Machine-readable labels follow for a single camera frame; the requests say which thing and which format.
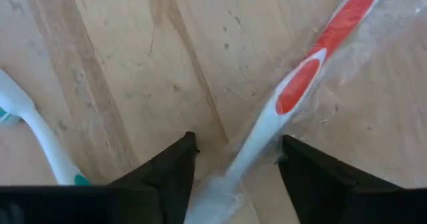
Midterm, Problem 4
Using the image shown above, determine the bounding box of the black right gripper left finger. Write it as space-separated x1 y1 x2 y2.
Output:
108 131 200 224

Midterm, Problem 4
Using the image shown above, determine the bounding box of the orange white toothbrush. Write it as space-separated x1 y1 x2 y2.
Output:
182 0 424 224

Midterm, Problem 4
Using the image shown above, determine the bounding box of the green white toothbrush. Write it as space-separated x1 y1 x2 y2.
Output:
0 69 91 187

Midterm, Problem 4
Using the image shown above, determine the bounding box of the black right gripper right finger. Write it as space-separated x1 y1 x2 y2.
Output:
278 135 427 224

